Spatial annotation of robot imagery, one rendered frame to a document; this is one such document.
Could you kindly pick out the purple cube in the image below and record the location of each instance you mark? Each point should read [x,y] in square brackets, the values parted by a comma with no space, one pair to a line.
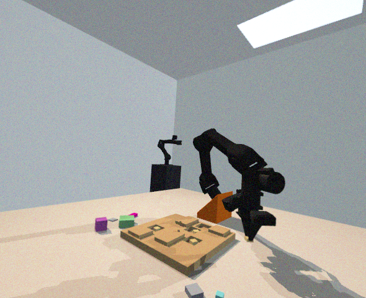
[100,224]

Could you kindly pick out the green block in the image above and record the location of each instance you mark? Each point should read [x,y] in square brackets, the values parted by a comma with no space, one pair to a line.
[126,221]

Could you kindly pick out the teal block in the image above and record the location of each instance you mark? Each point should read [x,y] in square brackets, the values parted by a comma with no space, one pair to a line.
[220,294]

